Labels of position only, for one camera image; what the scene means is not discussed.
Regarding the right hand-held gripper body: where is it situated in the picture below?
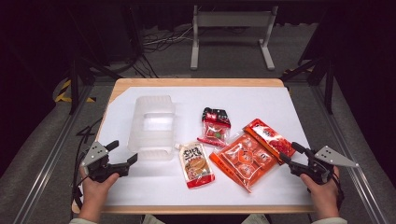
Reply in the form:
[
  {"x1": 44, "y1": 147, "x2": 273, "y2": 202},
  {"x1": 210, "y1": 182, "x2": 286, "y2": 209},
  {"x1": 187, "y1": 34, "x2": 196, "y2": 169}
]
[{"x1": 289, "y1": 145, "x2": 360, "y2": 185}]

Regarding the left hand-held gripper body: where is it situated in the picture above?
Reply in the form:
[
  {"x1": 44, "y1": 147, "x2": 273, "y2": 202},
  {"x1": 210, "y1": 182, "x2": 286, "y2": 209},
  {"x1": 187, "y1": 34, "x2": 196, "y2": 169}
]
[{"x1": 81, "y1": 141, "x2": 131, "y2": 183}]

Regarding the clear plastic storage basket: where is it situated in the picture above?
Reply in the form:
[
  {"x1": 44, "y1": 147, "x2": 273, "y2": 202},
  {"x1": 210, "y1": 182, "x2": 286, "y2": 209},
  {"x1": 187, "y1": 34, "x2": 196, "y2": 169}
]
[{"x1": 127, "y1": 94, "x2": 177, "y2": 161}]

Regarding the large orange snack packet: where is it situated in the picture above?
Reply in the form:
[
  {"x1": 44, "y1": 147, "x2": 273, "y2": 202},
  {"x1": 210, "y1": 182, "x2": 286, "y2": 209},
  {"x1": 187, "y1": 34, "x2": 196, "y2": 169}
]
[{"x1": 208, "y1": 118, "x2": 297, "y2": 193}]

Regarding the black and red snack packet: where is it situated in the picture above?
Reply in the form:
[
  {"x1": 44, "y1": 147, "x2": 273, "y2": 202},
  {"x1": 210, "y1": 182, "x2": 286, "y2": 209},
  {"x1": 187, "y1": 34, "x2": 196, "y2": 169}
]
[{"x1": 196, "y1": 106, "x2": 232, "y2": 148}]

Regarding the person's right hand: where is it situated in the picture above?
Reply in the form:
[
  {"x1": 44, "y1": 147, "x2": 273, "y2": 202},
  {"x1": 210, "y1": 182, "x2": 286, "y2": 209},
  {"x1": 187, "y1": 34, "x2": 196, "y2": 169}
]
[{"x1": 300, "y1": 166, "x2": 341, "y2": 220}]

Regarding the person's left hand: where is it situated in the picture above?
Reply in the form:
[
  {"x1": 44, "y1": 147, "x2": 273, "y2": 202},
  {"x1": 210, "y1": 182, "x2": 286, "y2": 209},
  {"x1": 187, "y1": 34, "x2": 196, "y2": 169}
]
[{"x1": 78, "y1": 166, "x2": 120, "y2": 218}]

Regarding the spouted sauce pouch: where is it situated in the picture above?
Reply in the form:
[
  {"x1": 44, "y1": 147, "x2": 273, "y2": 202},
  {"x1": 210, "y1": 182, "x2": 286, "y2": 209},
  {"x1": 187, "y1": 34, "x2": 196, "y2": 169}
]
[{"x1": 174, "y1": 140, "x2": 216, "y2": 189}]

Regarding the black tripod stand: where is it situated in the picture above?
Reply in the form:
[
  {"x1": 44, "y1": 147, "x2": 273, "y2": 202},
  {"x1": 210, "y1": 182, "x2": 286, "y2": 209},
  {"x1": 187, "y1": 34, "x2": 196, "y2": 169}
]
[
  {"x1": 279, "y1": 57, "x2": 336, "y2": 115},
  {"x1": 67, "y1": 55, "x2": 123, "y2": 115}
]

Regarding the yellow and black hazard tape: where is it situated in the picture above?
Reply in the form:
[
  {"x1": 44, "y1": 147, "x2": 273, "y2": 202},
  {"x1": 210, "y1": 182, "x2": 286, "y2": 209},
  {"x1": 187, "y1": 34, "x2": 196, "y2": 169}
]
[{"x1": 54, "y1": 79, "x2": 96, "y2": 104}]

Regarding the white table mat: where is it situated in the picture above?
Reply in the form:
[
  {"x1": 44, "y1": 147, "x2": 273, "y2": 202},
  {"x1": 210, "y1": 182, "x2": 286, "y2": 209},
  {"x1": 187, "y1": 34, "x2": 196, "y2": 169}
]
[{"x1": 96, "y1": 86, "x2": 316, "y2": 207}]

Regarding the white metal stand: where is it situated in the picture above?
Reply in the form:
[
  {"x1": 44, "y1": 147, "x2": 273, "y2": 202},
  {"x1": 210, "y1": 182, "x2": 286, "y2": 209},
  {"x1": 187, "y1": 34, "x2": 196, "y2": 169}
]
[{"x1": 190, "y1": 5, "x2": 279, "y2": 71}]

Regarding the right hand-held gripper cable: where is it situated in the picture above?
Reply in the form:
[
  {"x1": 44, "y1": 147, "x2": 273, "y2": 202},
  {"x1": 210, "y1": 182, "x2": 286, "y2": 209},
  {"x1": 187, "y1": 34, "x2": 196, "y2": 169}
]
[{"x1": 330, "y1": 172, "x2": 346, "y2": 213}]

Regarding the hand-held gripper cable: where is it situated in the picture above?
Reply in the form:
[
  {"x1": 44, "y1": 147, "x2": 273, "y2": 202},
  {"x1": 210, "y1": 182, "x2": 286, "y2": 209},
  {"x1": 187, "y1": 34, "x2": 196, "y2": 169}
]
[
  {"x1": 70, "y1": 117, "x2": 105, "y2": 220},
  {"x1": 330, "y1": 172, "x2": 346, "y2": 213}
]

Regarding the aluminium rail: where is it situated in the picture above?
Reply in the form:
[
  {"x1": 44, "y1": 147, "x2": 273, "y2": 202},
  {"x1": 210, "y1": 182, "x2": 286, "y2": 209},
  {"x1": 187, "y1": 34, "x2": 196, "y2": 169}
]
[
  {"x1": 12, "y1": 84, "x2": 94, "y2": 224},
  {"x1": 311, "y1": 84, "x2": 389, "y2": 224}
]

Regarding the left hand-held gripper cable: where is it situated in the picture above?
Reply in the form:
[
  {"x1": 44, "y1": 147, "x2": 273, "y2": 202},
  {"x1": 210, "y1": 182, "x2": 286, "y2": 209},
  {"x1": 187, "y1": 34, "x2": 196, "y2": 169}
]
[{"x1": 70, "y1": 117, "x2": 105, "y2": 220}]

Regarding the bundle of floor cables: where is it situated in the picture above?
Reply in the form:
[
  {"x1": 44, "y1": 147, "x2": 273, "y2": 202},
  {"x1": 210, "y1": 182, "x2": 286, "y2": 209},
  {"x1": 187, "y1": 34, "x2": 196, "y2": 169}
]
[{"x1": 141, "y1": 26, "x2": 194, "y2": 53}]

